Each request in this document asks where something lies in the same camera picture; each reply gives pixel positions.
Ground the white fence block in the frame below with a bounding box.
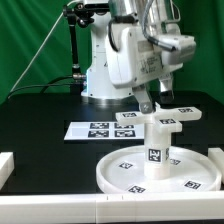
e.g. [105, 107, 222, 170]
[0, 152, 14, 190]
[208, 148, 224, 184]

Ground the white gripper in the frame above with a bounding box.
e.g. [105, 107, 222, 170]
[105, 26, 185, 114]

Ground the white cross-shaped table base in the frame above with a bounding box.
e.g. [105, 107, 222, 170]
[116, 104, 202, 133]

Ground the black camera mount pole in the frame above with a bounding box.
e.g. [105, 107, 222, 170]
[63, 2, 93, 81]

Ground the black cable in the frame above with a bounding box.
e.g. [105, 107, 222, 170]
[7, 75, 84, 99]

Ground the white left fence block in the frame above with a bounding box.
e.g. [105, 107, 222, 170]
[0, 152, 14, 190]

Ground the white front fence bar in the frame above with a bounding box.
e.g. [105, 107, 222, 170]
[0, 191, 224, 224]

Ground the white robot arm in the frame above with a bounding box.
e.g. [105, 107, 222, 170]
[84, 0, 196, 114]

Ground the white right fence block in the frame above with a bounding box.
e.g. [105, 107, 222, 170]
[208, 148, 224, 184]

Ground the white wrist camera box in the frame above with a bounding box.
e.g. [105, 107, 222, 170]
[161, 35, 196, 65]

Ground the white round table top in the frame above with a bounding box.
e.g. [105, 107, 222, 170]
[96, 145, 222, 194]

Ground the green backdrop curtain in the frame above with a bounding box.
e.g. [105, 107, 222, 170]
[0, 0, 224, 104]

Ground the white marker plate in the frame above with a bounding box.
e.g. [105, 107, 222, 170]
[64, 122, 144, 141]

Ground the white cable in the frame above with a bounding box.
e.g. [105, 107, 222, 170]
[10, 0, 78, 92]

